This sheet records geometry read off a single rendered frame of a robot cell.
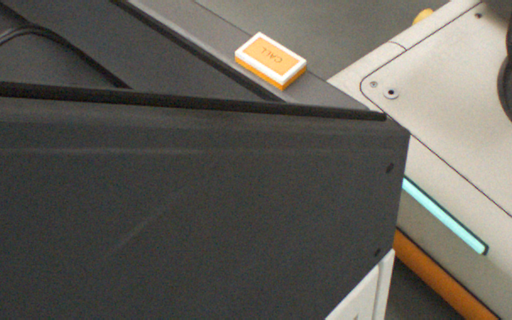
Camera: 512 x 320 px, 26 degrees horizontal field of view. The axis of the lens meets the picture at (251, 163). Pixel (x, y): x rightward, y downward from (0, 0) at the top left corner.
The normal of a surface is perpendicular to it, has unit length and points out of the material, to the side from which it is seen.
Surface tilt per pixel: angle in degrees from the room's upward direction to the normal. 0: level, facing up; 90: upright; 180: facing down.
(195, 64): 90
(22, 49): 0
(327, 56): 0
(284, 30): 0
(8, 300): 90
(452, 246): 90
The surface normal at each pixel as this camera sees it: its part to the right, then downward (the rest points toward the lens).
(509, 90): 0.00, -0.62
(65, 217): 0.76, 0.51
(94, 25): -0.66, 0.59
